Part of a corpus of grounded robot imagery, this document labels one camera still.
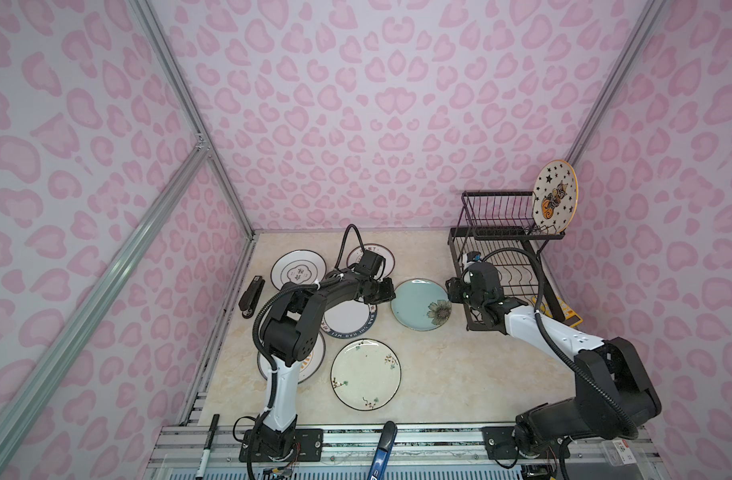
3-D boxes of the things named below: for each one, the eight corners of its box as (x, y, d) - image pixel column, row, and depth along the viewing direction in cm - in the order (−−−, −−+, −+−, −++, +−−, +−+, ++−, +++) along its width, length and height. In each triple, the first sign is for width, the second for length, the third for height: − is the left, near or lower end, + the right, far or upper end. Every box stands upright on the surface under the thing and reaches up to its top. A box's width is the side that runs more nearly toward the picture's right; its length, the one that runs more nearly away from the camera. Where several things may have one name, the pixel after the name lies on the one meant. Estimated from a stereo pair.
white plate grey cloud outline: (269, 288, 106) (267, 284, 104) (279, 253, 116) (277, 249, 114) (323, 288, 106) (322, 284, 104) (328, 253, 116) (327, 249, 114)
